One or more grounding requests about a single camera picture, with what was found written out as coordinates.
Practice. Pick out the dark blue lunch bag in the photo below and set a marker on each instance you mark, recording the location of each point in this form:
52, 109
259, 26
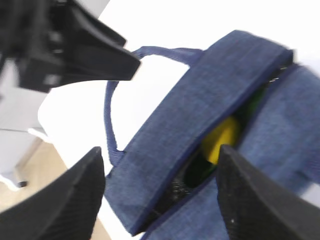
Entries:
162, 186

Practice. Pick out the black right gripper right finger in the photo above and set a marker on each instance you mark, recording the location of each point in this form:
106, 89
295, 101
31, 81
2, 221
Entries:
254, 207

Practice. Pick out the yellow lemon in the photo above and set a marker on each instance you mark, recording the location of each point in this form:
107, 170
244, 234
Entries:
227, 132

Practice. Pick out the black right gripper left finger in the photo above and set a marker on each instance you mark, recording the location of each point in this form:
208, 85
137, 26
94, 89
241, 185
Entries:
66, 209

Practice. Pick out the green cucumber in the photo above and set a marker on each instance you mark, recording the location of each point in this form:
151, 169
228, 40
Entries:
251, 104

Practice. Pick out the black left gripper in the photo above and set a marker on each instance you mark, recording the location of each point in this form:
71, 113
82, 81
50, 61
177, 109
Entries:
53, 43

